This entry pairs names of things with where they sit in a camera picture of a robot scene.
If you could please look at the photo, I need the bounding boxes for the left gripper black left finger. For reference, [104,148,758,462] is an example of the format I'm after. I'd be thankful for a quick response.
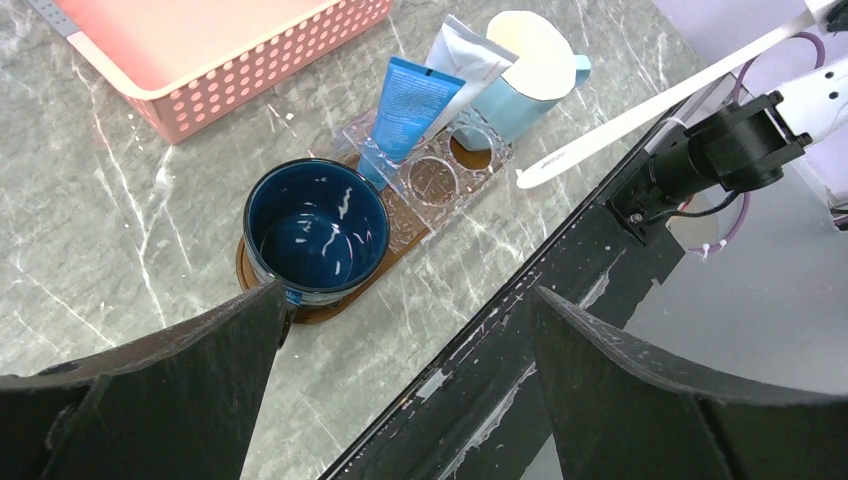
[1,282,289,479]

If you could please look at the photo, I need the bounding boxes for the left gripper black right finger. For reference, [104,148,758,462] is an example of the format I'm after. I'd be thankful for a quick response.
[531,287,847,479]

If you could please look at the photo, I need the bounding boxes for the dark navy mug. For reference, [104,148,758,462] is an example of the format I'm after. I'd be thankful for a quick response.
[241,157,392,309]

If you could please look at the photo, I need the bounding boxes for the white toothbrush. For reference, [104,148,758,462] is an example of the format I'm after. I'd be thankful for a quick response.
[516,1,836,189]

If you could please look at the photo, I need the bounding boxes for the clear textured glass dish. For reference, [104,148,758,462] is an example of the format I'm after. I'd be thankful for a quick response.
[334,107,514,244]

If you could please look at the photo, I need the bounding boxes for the white and light-blue mug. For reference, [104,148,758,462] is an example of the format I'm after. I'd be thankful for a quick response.
[472,10,592,144]

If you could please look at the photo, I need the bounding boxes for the blue toothpaste tube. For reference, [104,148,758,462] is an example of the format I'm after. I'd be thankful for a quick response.
[357,56,465,191]

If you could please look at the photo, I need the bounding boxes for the silver toothpaste tube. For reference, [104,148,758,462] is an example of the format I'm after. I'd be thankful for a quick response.
[424,14,519,139]

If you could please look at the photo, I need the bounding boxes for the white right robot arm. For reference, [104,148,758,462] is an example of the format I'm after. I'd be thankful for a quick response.
[767,1,847,147]

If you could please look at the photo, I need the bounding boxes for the pink perforated plastic basket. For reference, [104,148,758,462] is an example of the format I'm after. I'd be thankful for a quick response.
[31,0,392,144]

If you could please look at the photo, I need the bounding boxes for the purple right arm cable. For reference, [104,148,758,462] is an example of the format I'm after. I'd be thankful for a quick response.
[685,31,828,260]

